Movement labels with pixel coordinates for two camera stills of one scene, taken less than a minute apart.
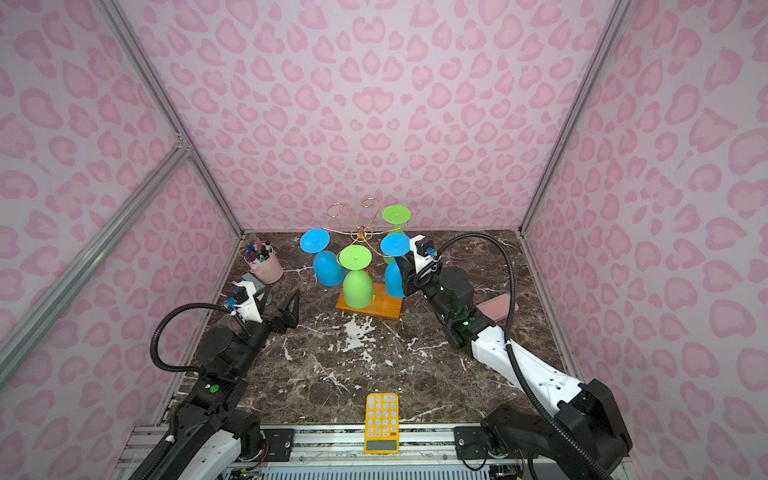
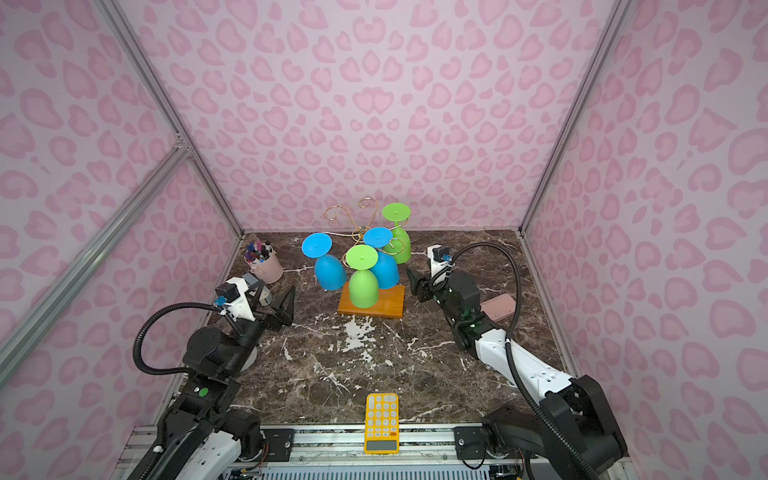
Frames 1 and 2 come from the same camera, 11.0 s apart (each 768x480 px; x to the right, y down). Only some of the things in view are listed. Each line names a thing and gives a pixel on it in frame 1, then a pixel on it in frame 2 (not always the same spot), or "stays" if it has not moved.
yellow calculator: x=381 y=424 stays
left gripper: x=285 y=320 stays
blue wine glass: x=394 y=245 to x=388 y=275
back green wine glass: x=396 y=215 stays
